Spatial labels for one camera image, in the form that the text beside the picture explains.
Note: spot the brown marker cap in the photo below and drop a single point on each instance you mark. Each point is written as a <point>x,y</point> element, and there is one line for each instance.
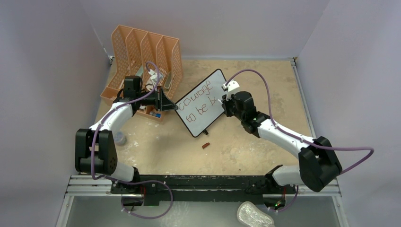
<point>205,145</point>

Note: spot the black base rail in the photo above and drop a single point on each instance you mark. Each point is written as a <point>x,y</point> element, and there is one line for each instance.
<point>259,189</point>

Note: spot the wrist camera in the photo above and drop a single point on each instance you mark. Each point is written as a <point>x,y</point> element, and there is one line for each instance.
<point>231,88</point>
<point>152,80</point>

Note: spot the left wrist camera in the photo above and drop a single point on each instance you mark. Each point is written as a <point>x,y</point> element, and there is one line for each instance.
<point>152,80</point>

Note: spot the clear plastic jar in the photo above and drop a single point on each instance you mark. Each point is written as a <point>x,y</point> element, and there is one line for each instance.
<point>120,139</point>

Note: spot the aluminium frame rail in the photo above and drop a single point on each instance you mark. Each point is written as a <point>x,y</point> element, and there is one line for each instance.
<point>333,188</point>

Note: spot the black framed whiteboard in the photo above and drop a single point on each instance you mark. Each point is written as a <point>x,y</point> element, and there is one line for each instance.
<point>200,107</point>

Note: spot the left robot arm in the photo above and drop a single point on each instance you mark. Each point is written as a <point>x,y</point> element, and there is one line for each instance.
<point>95,151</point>

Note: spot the peach plastic file organizer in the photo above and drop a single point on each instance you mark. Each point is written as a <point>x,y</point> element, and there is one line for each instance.
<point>133,48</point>

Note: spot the grey eraser block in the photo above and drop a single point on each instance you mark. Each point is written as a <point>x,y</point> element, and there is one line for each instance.
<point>139,72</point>

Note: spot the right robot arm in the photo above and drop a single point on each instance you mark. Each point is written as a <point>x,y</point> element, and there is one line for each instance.
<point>317,164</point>

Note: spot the grey rounded case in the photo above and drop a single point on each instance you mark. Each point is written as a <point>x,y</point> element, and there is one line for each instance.
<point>168,81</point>

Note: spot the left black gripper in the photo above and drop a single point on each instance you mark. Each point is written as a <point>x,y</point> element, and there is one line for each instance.
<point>161,102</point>

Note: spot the silver foil pouch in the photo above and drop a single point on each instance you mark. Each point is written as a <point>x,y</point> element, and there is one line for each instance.
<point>249,215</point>

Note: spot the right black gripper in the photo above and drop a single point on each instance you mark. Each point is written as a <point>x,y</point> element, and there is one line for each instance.
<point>226,103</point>

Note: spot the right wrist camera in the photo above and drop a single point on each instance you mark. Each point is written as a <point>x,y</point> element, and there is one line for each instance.
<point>231,88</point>

